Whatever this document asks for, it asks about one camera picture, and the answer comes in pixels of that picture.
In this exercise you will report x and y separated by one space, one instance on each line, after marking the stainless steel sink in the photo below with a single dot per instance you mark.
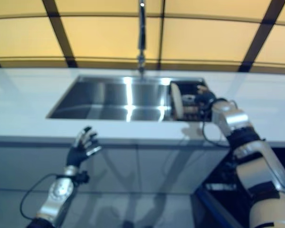
97 99

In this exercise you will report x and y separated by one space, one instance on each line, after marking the chrome gooseneck kitchen faucet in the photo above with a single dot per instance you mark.
141 35

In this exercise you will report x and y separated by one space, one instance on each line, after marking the cream ceramic plate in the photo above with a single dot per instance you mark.
177 102

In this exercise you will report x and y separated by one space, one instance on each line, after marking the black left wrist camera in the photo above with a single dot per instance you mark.
82 177

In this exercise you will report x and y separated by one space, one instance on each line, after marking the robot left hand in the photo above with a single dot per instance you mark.
76 156

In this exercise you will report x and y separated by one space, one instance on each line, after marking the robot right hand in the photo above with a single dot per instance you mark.
206 98

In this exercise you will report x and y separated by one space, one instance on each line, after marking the grey cabinet door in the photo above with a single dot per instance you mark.
175 166
118 166
19 164

